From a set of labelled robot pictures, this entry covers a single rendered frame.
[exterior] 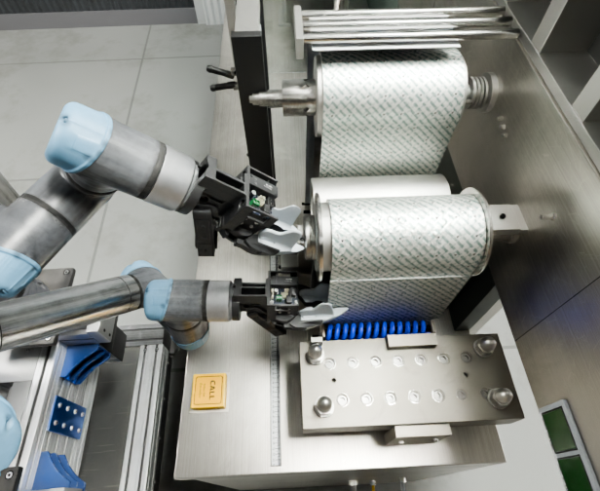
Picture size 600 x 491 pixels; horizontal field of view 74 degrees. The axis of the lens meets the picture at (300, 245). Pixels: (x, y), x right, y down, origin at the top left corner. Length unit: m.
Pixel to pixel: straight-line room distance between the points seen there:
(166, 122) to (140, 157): 2.45
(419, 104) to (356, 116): 0.11
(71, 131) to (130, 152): 0.06
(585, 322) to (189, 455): 0.73
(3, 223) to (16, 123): 2.82
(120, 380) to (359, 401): 1.18
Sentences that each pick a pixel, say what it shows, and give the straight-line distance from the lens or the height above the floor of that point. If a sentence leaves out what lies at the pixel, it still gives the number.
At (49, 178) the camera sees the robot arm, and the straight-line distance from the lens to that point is 0.59.
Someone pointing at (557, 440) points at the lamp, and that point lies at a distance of 0.73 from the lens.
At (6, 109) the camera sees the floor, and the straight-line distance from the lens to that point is 3.53.
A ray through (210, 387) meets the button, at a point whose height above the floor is 0.92.
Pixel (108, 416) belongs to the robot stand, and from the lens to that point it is 1.77.
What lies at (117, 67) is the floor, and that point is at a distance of 3.56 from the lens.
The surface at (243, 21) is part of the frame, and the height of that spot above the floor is 1.44.
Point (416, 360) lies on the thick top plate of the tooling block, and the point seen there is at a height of 1.03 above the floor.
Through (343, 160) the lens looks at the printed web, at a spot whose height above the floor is 1.25.
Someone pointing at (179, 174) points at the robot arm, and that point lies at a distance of 0.51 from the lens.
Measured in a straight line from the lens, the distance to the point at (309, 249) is 0.64.
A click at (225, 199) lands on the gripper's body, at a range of 0.53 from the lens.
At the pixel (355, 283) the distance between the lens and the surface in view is 0.68.
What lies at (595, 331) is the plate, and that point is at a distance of 0.63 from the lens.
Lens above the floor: 1.80
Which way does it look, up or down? 57 degrees down
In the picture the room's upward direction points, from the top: straight up
